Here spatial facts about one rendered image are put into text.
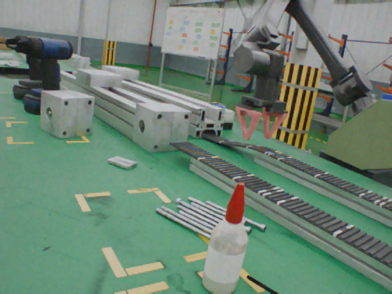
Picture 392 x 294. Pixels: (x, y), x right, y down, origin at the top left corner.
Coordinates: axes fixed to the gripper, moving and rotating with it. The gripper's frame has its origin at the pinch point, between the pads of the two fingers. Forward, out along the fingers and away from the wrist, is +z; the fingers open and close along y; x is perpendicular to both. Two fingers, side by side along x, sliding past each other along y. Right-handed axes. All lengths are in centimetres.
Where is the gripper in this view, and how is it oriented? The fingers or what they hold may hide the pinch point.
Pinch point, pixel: (257, 136)
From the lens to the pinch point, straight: 80.3
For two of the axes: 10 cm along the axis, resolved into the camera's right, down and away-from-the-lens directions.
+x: 6.1, 3.1, -7.3
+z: -1.5, 9.5, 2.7
